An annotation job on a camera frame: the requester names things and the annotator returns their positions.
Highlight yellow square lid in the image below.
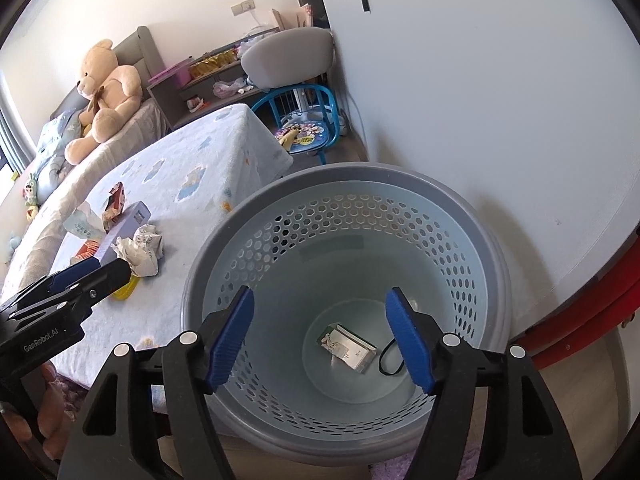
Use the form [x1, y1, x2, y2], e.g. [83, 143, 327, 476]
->
[111, 275, 141, 302]

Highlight crumpled white paper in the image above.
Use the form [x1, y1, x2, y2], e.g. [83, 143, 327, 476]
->
[111, 224, 165, 278]

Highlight small white green carton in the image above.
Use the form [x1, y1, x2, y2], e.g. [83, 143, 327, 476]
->
[316, 324, 377, 375]

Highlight grey upholstered headboard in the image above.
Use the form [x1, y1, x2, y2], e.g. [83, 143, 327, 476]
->
[50, 26, 166, 121]

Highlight grey perforated plastic basket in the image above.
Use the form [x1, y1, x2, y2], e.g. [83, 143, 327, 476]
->
[181, 162, 513, 466]

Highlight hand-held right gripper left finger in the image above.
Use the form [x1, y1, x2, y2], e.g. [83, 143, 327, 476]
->
[62, 286, 256, 480]

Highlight small green doll toy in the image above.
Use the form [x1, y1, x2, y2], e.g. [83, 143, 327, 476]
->
[20, 172, 41, 211]

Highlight yellow toy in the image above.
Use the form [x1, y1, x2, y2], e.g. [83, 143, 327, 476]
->
[274, 127, 301, 153]

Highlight white plastic bag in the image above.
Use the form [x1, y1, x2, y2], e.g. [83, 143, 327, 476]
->
[237, 27, 281, 57]

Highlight window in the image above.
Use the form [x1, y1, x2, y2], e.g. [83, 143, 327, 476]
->
[0, 75, 32, 178]

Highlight red beige snack wrapper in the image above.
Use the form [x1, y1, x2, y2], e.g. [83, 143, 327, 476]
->
[101, 181, 127, 233]

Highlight grey open shelf unit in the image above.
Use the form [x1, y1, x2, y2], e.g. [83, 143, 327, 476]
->
[147, 35, 281, 133]

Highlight orange white packet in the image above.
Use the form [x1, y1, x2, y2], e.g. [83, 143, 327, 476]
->
[70, 240, 103, 266]

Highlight purple fuzzy rug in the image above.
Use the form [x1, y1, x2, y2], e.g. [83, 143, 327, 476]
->
[47, 374, 481, 480]

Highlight light blue printed pillow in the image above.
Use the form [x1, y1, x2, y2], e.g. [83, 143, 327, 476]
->
[32, 110, 83, 206]

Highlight white green plastic wrapper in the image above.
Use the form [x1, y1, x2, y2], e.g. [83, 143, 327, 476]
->
[65, 201, 107, 240]

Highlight pink plastic box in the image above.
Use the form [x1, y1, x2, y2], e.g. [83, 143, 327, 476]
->
[148, 57, 193, 86]

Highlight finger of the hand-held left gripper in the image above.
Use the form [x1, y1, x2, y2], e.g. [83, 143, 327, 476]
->
[62, 259, 134, 312]
[0, 259, 123, 312]

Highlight pink plastic bag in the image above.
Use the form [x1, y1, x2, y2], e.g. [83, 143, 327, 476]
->
[213, 79, 248, 98]

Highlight person's left hand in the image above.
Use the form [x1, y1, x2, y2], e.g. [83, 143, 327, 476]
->
[36, 362, 69, 461]

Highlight white wardrobe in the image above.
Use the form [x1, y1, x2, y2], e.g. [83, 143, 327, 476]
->
[310, 0, 638, 343]

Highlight red metal frame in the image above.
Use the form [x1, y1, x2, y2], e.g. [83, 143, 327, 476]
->
[515, 240, 640, 371]

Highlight blue child chair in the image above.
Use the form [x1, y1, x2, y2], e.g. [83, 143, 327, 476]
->
[250, 84, 341, 166]

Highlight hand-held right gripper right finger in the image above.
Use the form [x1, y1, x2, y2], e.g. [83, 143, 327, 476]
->
[385, 287, 583, 480]

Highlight black hair tie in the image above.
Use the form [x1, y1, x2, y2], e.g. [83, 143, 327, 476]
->
[378, 340, 408, 376]

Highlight light purple box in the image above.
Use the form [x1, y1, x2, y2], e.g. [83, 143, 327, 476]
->
[97, 201, 152, 266]

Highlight yellow snack packets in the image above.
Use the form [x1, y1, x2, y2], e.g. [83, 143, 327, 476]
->
[189, 52, 241, 78]

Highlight beige teddy bear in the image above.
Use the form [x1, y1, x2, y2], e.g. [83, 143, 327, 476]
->
[65, 38, 143, 166]

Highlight bed with beige cover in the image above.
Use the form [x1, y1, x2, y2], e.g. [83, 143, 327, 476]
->
[0, 97, 171, 306]

